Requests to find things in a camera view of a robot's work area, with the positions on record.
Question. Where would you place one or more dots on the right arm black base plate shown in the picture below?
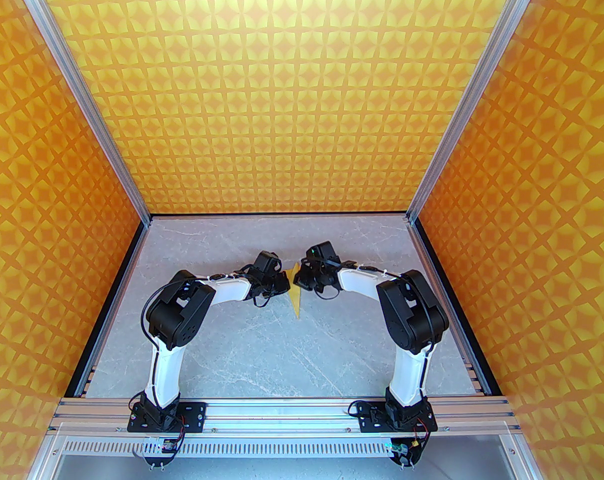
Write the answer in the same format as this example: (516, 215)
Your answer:
(364, 418)

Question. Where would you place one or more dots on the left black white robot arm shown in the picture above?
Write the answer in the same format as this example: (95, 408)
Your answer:
(179, 313)

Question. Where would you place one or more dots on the small circuit board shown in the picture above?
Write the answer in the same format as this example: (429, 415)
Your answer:
(404, 452)
(157, 447)

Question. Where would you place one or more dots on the aluminium frame post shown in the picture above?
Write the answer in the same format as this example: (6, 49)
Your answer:
(81, 93)
(475, 93)

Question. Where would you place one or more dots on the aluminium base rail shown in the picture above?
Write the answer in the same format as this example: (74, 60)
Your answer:
(282, 413)

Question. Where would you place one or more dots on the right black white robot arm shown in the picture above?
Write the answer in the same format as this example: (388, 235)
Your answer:
(414, 313)

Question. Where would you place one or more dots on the yellow paper sheet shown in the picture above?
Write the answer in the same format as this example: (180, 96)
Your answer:
(298, 298)

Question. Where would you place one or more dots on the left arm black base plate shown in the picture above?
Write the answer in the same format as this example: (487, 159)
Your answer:
(194, 414)

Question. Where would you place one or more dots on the aluminium table side rail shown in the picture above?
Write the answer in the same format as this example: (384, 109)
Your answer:
(430, 268)
(130, 268)

